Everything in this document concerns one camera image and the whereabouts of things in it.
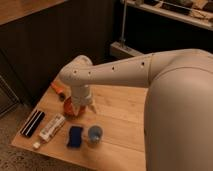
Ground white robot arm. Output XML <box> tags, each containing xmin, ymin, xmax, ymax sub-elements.
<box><xmin>59</xmin><ymin>49</ymin><xmax>213</xmax><ymax>171</ymax></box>

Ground black rectangular case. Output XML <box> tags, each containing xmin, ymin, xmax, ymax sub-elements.
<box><xmin>20</xmin><ymin>110</ymin><xmax>45</xmax><ymax>138</ymax></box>

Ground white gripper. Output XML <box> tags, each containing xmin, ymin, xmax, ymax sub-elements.
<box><xmin>71</xmin><ymin>85</ymin><xmax>97</xmax><ymax>115</ymax></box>

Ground blue sponge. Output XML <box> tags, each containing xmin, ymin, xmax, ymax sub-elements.
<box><xmin>67</xmin><ymin>126</ymin><xmax>83</xmax><ymax>148</ymax></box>

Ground orange handled tool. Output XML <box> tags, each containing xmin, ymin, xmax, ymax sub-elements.
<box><xmin>51</xmin><ymin>82</ymin><xmax>66</xmax><ymax>101</ymax></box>

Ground white toothpaste tube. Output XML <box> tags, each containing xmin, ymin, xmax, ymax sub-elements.
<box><xmin>33</xmin><ymin>114</ymin><xmax>66</xmax><ymax>150</ymax></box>

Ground metal shelf rack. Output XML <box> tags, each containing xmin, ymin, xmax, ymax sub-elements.
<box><xmin>110</xmin><ymin>0</ymin><xmax>213</xmax><ymax>59</ymax></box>

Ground blue cup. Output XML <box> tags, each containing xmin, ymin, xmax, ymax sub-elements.
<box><xmin>88</xmin><ymin>125</ymin><xmax>103</xmax><ymax>144</ymax></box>

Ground wooden countertop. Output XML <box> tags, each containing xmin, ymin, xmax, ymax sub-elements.
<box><xmin>0</xmin><ymin>0</ymin><xmax>66</xmax><ymax>25</ymax></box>

